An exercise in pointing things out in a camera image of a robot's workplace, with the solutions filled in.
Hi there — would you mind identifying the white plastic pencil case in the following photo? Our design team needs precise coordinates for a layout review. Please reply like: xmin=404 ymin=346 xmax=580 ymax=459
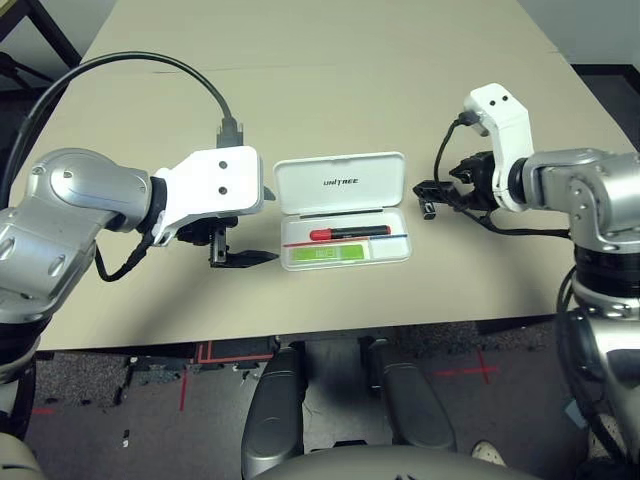
xmin=272 ymin=151 xmax=415 ymax=273

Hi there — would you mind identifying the dark grey robot leg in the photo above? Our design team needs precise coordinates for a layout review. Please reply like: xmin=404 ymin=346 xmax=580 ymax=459
xmin=242 ymin=344 xmax=307 ymax=476
xmin=369 ymin=339 xmax=459 ymax=454

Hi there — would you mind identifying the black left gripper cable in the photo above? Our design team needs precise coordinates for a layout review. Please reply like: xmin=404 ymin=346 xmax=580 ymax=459
xmin=93 ymin=234 xmax=154 ymax=284

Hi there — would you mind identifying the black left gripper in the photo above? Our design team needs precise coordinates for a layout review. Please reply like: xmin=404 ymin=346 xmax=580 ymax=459
xmin=178 ymin=186 xmax=279 ymax=270

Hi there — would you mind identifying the green ruler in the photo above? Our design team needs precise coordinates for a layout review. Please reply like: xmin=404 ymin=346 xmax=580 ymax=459
xmin=291 ymin=244 xmax=369 ymax=264

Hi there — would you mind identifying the white bystander shoe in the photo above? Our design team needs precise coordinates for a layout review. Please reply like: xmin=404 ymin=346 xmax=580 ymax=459
xmin=472 ymin=439 xmax=506 ymax=464

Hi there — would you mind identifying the red black whiteboard marker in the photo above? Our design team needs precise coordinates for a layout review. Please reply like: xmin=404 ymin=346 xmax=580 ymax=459
xmin=308 ymin=224 xmax=392 ymax=241

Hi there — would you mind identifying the dark grey left robot leg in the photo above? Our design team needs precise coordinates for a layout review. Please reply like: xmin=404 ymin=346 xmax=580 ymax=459
xmin=242 ymin=344 xmax=307 ymax=476

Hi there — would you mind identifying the grey robot torso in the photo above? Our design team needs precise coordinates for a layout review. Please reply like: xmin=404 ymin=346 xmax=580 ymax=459
xmin=252 ymin=446 xmax=541 ymax=480

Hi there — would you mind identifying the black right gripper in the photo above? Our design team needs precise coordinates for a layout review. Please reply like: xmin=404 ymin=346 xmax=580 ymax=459
xmin=412 ymin=152 xmax=496 ymax=214

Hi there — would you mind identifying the black left camera cable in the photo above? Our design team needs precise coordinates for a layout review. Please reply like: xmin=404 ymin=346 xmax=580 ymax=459
xmin=0 ymin=51 xmax=246 ymax=201

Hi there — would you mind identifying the dark grey right robot leg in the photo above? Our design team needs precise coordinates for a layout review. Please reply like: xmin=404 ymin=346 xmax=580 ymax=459
xmin=369 ymin=339 xmax=459 ymax=454

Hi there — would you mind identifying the beige perforated clog shoe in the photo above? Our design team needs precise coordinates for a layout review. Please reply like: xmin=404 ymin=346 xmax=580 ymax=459
xmin=592 ymin=414 xmax=619 ymax=451

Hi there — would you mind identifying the black tripod stand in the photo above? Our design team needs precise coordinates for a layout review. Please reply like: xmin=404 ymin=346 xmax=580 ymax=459
xmin=0 ymin=49 xmax=46 ymax=89

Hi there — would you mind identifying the black metal frame table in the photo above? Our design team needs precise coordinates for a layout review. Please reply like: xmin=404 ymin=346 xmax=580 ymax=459
xmin=0 ymin=0 xmax=84 ymax=61

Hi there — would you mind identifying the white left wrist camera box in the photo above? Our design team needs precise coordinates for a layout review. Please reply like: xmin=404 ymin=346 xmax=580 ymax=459
xmin=149 ymin=144 xmax=266 ymax=247

